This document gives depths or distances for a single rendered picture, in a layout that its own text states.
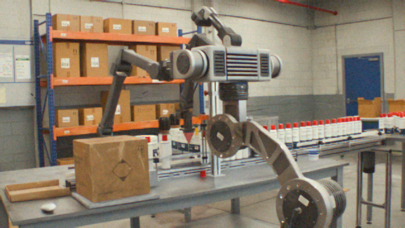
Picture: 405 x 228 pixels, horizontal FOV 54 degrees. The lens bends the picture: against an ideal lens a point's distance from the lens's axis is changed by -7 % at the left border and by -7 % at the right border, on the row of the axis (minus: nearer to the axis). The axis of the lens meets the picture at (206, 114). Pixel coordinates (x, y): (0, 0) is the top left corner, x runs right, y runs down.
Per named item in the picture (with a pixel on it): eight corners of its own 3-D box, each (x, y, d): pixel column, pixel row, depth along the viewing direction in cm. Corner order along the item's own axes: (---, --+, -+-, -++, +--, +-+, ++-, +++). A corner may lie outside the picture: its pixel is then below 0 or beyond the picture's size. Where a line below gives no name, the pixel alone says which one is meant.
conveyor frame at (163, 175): (286, 156, 313) (286, 150, 312) (297, 158, 303) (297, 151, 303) (65, 187, 225) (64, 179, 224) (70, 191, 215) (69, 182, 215)
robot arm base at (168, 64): (172, 79, 178) (171, 50, 178) (161, 80, 184) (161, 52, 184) (188, 78, 184) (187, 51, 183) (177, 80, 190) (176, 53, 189)
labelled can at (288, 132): (288, 150, 310) (288, 123, 309) (293, 151, 305) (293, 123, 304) (283, 151, 307) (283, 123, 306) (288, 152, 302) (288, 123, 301)
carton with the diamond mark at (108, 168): (129, 185, 221) (126, 135, 220) (150, 193, 202) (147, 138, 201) (76, 193, 203) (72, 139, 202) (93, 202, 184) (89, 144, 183)
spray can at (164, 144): (168, 167, 256) (166, 134, 255) (171, 168, 251) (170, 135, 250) (160, 168, 253) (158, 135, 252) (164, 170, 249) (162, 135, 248)
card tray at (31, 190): (59, 185, 230) (58, 178, 230) (70, 194, 208) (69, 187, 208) (5, 192, 214) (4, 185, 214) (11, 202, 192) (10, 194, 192)
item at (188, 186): (235, 148, 385) (235, 145, 385) (349, 165, 274) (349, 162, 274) (-10, 175, 273) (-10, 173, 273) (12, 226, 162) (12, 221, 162)
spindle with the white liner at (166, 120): (168, 159, 290) (166, 115, 288) (174, 160, 282) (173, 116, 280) (157, 160, 285) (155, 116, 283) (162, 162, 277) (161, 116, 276)
